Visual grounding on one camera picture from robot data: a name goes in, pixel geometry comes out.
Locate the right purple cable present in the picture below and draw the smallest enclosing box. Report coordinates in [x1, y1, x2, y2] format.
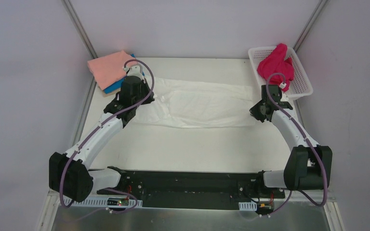
[239, 72, 329, 220]

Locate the pink folded t shirt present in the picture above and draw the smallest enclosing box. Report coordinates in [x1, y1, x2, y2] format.
[87, 51, 134, 90]

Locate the magenta crumpled t shirt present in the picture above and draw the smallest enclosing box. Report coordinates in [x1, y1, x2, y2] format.
[257, 43, 294, 92]

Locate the left white cable duct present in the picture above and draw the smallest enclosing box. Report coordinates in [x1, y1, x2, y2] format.
[72, 195, 143, 208]

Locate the white printed t shirt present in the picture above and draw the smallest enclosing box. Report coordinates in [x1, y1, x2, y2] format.
[132, 78, 256, 128]

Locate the white plastic basket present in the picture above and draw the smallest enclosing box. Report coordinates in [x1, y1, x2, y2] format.
[248, 46, 313, 100]

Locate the right white cable duct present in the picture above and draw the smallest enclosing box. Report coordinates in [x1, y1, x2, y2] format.
[238, 201, 257, 211]

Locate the white cable duct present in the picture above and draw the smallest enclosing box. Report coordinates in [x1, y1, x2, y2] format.
[72, 195, 143, 208]
[238, 201, 257, 211]

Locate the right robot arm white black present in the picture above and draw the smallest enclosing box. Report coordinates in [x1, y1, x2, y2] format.
[250, 85, 332, 197]

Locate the blue folded t shirt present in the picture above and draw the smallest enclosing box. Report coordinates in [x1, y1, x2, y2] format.
[102, 52, 136, 94]

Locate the aluminium frame rail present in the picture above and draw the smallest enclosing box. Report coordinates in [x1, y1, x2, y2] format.
[47, 174, 336, 205]

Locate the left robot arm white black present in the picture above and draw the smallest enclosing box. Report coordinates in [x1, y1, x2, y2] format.
[49, 76, 154, 202]

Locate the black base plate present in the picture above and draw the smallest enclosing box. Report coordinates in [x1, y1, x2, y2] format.
[64, 166, 319, 211]

